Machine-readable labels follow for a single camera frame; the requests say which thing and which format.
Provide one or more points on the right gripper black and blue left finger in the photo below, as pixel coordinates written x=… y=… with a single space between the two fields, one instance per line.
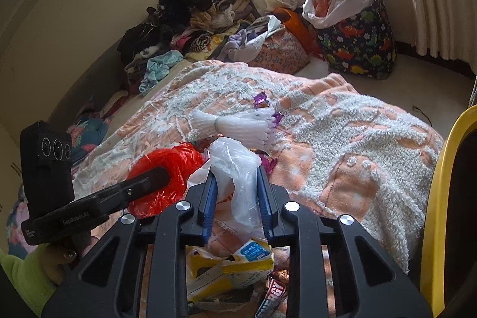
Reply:
x=188 y=222

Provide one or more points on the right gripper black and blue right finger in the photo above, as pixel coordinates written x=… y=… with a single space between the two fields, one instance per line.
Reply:
x=289 y=223

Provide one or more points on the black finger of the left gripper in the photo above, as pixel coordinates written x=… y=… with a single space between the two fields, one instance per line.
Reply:
x=120 y=195

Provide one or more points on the red plastic bag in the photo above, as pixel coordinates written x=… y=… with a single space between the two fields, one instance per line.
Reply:
x=169 y=170

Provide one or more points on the white plastic bag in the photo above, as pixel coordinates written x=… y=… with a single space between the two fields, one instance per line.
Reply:
x=235 y=169

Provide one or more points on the white foam fruit net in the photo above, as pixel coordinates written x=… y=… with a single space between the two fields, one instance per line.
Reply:
x=253 y=128

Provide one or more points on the green fleece sleeve forearm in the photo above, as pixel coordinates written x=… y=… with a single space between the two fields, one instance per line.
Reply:
x=29 y=279

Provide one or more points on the yellow black trash bin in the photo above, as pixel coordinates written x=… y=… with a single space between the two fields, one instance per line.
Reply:
x=432 y=270

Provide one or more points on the left hand painted nails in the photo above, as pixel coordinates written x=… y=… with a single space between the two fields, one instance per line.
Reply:
x=54 y=259

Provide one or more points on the red candy wrapper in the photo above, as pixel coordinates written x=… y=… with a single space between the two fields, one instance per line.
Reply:
x=274 y=295

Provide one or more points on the yellow snack box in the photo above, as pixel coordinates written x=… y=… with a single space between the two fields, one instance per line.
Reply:
x=209 y=276

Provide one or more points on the purple candy wrapper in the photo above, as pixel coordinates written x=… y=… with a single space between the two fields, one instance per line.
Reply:
x=261 y=100

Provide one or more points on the peach white chenille blanket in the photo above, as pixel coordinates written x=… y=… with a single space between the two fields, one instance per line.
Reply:
x=337 y=151

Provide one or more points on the pink floral fabric bag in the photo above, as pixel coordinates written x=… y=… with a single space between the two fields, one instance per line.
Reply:
x=282 y=53

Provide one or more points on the pile of mixed clothes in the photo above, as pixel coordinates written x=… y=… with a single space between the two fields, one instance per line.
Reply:
x=196 y=28

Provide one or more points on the orange bag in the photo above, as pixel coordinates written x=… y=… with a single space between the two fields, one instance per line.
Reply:
x=294 y=24

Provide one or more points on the dinosaur print laundry basket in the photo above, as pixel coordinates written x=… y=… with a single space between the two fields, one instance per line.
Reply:
x=362 y=44

